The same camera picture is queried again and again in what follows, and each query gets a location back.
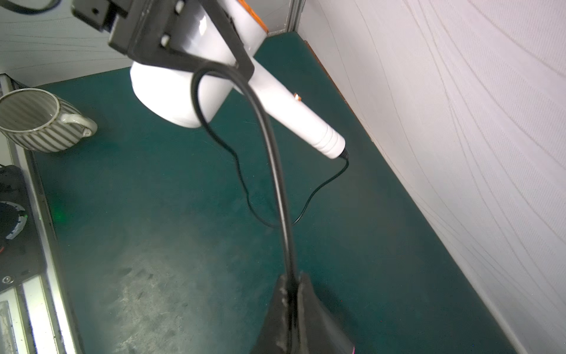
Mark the white hair dryer cord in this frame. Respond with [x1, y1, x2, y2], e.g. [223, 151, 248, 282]
[189, 61, 350, 289]

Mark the white hair dryer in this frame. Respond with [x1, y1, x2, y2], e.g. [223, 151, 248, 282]
[130, 1, 346, 159]

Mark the green table mat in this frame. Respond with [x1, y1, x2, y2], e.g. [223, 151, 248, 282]
[35, 33, 514, 353]

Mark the striped ceramic mug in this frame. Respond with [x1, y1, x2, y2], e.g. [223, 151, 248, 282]
[1, 88, 98, 153]

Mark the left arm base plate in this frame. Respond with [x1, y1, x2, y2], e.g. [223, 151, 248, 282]
[1, 165, 47, 291]

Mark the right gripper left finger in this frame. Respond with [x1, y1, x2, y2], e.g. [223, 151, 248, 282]
[251, 275, 291, 354]

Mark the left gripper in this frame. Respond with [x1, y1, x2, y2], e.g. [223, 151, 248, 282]
[72, 0, 255, 79]

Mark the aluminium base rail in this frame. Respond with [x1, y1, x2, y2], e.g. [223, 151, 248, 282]
[1, 75, 83, 353]

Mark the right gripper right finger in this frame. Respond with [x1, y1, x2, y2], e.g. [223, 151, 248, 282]
[296, 273, 356, 354]

